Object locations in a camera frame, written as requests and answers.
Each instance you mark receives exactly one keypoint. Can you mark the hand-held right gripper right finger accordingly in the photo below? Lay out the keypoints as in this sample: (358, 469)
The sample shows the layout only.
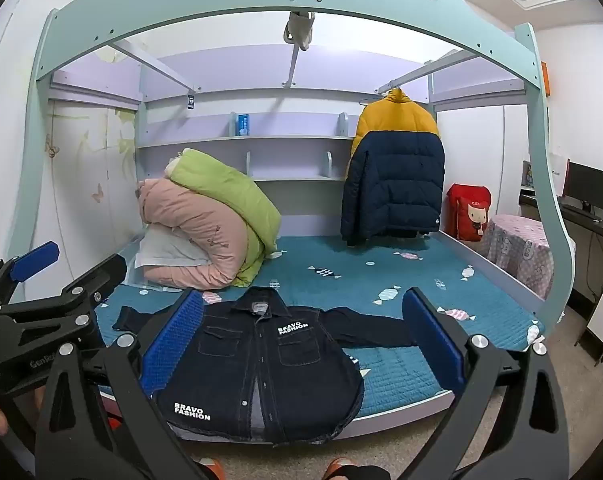
(431, 340)

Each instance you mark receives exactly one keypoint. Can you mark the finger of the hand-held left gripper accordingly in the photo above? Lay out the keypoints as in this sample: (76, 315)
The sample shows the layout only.
(96, 275)
(34, 260)

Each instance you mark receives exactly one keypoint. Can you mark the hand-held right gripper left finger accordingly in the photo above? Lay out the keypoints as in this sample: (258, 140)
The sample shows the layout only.
(179, 340)

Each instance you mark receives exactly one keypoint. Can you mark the dark denim jacket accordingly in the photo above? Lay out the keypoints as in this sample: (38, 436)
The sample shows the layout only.
(261, 360)

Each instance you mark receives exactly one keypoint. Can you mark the teal candy print bed sheet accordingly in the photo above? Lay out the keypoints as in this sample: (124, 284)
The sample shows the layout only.
(396, 375)

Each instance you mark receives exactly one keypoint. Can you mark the white pillow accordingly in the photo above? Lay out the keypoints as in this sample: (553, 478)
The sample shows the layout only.
(166, 252)

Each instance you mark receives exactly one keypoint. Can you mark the pink quilt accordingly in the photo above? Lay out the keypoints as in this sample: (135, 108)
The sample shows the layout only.
(201, 230)

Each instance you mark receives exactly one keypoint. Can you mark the round table with pink cloth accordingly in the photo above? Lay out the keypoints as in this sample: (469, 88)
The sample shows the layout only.
(519, 250)

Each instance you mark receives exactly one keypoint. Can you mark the orange slipper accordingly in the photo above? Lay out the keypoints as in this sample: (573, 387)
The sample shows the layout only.
(210, 469)
(337, 467)

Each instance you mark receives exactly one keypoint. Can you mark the red cartoon bag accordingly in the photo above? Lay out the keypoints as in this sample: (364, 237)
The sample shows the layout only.
(469, 212)

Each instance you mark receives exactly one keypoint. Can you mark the green quilt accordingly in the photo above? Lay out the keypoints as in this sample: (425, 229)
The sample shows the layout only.
(221, 180)

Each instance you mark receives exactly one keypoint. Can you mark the yellow and navy puffer jacket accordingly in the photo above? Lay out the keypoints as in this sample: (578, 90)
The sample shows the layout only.
(396, 175)

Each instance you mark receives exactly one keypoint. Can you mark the white panel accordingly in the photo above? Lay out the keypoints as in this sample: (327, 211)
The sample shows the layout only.
(601, 320)

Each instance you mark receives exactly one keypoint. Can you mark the dark desk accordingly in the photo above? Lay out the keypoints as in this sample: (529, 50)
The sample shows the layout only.
(581, 225)

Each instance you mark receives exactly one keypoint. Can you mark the framed picture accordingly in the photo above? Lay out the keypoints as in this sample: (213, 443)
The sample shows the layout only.
(527, 174)

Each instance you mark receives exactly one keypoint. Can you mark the small hanging tag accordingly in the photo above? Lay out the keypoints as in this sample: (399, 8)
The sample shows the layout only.
(191, 101)

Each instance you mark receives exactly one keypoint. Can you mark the blue box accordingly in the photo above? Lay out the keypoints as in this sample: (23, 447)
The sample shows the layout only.
(243, 125)

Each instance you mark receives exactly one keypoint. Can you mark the lavender headboard shelf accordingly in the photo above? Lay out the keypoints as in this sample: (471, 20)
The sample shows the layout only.
(281, 142)

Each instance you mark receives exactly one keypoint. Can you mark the black computer monitor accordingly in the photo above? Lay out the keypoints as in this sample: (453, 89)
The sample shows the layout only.
(589, 182)

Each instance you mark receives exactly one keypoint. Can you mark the orange wall item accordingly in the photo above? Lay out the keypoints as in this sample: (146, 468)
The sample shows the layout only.
(546, 79)

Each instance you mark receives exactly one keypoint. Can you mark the white hanging bracket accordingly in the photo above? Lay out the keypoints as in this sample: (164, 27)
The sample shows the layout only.
(297, 30)

